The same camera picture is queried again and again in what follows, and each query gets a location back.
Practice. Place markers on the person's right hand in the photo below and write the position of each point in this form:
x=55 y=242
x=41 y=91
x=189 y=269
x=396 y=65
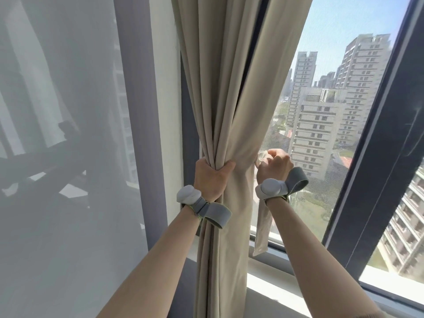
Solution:
x=276 y=167

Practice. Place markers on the person's left hand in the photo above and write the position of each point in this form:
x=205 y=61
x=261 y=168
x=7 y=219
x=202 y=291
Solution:
x=210 y=182

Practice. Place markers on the beige curtain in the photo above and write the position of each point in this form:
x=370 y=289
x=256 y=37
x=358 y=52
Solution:
x=225 y=79

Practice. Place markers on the person's right forearm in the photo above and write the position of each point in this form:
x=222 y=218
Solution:
x=311 y=261

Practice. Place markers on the person's left forearm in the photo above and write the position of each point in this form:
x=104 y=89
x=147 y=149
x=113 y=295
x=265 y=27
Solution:
x=155 y=268

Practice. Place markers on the white grey wrist tracker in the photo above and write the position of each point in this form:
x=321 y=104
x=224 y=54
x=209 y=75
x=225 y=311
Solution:
x=188 y=195
x=270 y=188

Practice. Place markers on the slim white tower building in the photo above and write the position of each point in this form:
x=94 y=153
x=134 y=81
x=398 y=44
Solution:
x=304 y=72

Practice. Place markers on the distant white tower building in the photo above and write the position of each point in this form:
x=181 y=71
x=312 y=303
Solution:
x=364 y=79

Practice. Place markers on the white window sill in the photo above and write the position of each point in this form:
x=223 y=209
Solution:
x=271 y=291

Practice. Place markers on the beige balcony apartment building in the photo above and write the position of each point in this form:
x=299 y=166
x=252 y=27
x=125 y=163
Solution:
x=407 y=228

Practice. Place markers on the glossy white wardrobe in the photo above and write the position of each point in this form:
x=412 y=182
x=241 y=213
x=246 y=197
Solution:
x=66 y=162

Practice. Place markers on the tan sweater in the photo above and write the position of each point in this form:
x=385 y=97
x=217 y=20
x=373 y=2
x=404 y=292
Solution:
x=367 y=314

